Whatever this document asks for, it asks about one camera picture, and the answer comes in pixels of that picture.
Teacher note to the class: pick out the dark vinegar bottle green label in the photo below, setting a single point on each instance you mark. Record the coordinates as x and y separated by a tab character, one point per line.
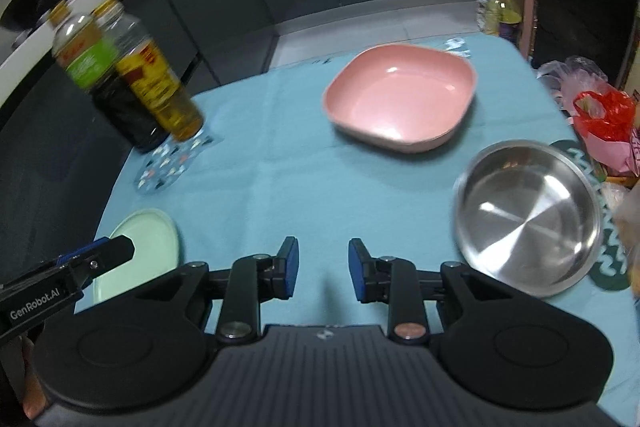
85	62

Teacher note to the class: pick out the pale green plate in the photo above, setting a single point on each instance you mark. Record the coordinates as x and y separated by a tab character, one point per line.
150	237

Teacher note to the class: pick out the pink plastic bag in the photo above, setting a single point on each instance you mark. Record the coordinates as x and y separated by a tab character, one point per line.
617	154

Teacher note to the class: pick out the green patterned trivet mat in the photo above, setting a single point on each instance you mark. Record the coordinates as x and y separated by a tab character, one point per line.
614	252

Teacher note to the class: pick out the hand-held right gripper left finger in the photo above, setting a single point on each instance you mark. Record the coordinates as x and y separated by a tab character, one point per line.
290	267

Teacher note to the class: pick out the pink plastic stool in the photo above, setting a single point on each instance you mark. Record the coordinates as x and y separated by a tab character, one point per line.
525	7

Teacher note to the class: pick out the stainless steel bowl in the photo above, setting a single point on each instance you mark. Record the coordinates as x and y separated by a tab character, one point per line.
525	217

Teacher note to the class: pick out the large oil bottle purple cap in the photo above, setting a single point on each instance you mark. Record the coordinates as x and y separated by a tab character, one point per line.
502	19

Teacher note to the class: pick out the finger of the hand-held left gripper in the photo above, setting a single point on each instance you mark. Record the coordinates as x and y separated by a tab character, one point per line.
107	254

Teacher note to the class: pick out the yellow liquid bottle red label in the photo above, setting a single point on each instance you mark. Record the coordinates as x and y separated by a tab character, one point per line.
150	77

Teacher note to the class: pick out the red plastic bag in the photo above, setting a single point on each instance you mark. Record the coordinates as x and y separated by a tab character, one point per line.
610	112

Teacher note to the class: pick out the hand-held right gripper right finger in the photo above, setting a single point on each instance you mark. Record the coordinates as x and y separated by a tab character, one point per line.
356	269

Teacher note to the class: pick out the pink square bowl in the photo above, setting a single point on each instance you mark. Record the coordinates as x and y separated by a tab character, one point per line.
400	97

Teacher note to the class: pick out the small clear plastic bag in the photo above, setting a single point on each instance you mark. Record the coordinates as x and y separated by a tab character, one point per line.
575	72

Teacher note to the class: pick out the teal printed tablecloth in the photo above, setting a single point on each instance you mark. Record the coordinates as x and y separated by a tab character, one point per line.
300	187

